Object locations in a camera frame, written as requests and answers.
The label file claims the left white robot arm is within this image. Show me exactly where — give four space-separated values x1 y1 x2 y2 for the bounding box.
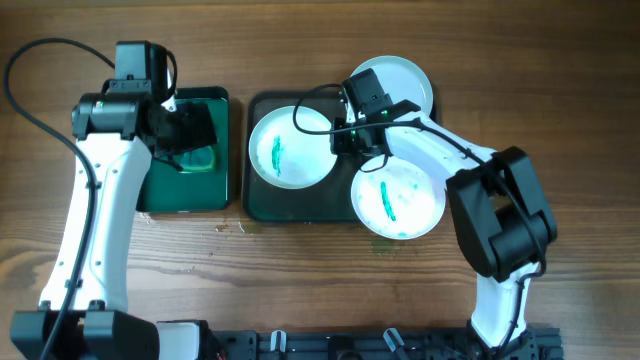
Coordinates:
10 80 224 359

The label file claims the large dark serving tray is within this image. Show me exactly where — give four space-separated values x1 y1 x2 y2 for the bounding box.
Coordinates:
242 90 364 223

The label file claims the white plate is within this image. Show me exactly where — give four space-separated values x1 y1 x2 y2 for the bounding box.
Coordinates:
351 55 435 119
248 106 337 190
350 155 446 240

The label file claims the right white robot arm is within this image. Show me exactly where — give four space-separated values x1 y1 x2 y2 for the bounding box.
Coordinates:
330 109 557 359

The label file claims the white plate top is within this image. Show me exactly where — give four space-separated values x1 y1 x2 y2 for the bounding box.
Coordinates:
351 55 435 119

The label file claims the left black cable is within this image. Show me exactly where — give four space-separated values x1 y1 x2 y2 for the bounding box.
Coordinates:
2 37 117 360

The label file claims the black cable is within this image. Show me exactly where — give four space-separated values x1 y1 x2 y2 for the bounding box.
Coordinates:
2 37 117 360
292 83 548 351

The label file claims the white plate bottom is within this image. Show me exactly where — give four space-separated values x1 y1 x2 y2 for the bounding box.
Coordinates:
350 155 446 240

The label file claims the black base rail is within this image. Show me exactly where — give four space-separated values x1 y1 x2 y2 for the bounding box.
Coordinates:
154 319 564 360

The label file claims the green yellow sponge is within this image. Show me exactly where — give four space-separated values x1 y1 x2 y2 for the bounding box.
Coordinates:
174 146 216 173

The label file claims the small green water tray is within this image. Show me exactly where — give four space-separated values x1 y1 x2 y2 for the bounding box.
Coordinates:
136 86 231 213

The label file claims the right black cable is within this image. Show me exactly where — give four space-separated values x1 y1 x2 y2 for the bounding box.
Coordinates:
292 83 548 351

